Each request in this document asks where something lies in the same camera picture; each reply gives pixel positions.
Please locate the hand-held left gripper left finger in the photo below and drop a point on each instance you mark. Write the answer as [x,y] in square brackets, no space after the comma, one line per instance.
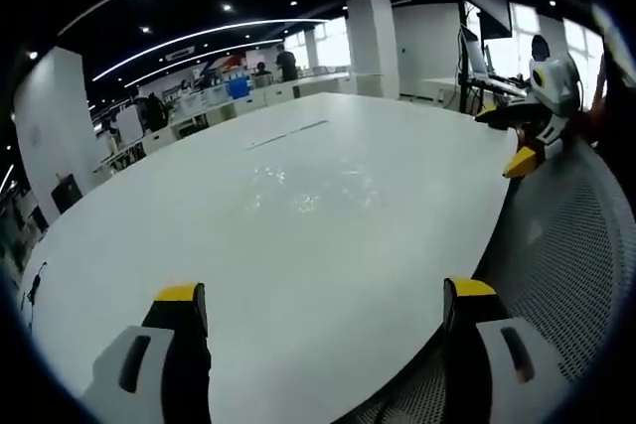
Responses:
[164,344]

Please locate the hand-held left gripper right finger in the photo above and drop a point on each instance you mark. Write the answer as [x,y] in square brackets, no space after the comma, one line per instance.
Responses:
[477,344]

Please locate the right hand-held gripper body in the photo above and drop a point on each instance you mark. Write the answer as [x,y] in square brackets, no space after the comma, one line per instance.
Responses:
[556,86]

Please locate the person's right hand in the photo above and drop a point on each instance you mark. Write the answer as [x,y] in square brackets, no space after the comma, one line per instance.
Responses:
[593,106]

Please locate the open laptop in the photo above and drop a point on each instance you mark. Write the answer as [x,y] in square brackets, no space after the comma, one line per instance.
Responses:
[476,59]

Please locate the grey mesh office chair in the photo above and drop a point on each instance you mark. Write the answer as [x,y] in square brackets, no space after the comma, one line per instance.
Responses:
[556,255]

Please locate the black monitor screen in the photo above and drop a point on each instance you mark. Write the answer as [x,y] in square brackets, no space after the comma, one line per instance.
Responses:
[484,7]

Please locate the black chair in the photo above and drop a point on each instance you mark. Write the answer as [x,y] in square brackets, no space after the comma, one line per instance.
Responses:
[67,193]

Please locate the blue storage box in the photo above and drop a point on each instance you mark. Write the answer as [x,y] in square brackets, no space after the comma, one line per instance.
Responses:
[237,89]

